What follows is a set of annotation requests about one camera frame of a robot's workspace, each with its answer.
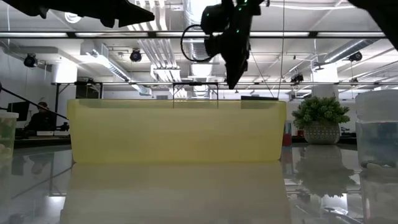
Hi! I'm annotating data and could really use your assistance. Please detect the clear bottle green yellow pills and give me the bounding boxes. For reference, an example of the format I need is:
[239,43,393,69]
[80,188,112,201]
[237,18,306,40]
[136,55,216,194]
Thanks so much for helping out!
[0,111,19,158]

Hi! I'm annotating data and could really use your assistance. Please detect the black computer monitor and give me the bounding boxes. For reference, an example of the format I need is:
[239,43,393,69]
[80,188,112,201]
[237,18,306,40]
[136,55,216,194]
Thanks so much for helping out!
[6,101,30,122]

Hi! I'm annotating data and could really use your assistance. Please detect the clear bottle blue pills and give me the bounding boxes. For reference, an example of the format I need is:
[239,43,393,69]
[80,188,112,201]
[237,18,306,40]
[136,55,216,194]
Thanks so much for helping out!
[355,89,398,170]

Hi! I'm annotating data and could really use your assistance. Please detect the silver ventilation duct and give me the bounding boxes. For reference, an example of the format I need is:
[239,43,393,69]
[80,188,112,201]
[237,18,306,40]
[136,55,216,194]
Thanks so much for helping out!
[323,39,381,63]

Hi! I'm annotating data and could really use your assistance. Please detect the green potted plant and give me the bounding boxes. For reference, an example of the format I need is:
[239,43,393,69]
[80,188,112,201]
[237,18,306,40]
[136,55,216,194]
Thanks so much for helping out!
[291,95,351,145]

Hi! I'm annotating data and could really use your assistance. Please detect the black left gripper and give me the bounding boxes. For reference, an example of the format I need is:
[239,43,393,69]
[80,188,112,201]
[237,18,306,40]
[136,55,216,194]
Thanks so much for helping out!
[0,0,155,28]

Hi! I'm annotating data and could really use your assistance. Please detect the person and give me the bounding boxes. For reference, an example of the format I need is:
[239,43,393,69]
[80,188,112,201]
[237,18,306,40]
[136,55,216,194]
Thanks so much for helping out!
[24,101,58,131]

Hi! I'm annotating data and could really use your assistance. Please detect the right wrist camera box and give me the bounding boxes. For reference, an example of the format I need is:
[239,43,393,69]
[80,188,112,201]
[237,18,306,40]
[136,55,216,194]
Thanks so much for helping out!
[200,4,231,34]

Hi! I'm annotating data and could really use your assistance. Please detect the yellow plastic bin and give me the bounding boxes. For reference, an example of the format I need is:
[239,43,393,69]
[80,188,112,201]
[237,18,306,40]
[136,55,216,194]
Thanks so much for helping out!
[67,98,287,164]

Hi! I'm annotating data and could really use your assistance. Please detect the small red container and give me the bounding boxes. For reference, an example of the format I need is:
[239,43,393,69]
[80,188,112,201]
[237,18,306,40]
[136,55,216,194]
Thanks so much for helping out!
[282,120,293,147]

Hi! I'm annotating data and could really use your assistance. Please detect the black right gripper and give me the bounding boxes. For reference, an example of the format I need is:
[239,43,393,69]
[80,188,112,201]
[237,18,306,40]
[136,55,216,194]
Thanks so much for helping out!
[205,0,262,90]

